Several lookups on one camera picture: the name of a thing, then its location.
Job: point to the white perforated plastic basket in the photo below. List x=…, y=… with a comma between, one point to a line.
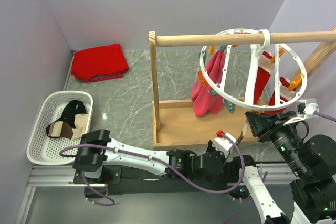
x=41, y=149

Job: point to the orange clip front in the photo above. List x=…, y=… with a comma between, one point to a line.
x=201, y=78

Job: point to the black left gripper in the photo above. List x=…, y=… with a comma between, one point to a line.
x=210, y=147

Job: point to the pink hanging cloth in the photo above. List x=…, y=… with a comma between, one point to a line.
x=203, y=100

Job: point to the orange clip back right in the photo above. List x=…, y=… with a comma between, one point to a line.
x=281, y=51

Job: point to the folded red cloth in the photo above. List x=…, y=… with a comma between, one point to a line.
x=99, y=63

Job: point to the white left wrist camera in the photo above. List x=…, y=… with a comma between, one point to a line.
x=224, y=142

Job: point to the wooden clothes rack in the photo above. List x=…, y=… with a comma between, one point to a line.
x=174, y=66

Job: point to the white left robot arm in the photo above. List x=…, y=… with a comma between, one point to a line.
x=99, y=150

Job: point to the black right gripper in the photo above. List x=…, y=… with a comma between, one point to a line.
x=260, y=123

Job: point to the cream brown striped sock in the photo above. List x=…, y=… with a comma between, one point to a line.
x=59, y=128

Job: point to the orange clip holding pink cloth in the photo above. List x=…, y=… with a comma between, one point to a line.
x=211, y=49

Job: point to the teal clip front left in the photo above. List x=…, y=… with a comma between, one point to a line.
x=202, y=56

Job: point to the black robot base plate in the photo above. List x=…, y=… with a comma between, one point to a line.
x=119, y=180

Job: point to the black striped sock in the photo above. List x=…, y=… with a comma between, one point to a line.
x=70, y=111

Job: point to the orange clip right rim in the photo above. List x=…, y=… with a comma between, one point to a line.
x=293, y=85

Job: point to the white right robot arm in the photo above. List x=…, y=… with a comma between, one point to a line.
x=310, y=162

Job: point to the white round clip hanger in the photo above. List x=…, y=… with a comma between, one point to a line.
x=259, y=41

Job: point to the aluminium frame rail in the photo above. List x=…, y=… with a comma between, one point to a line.
x=61, y=176

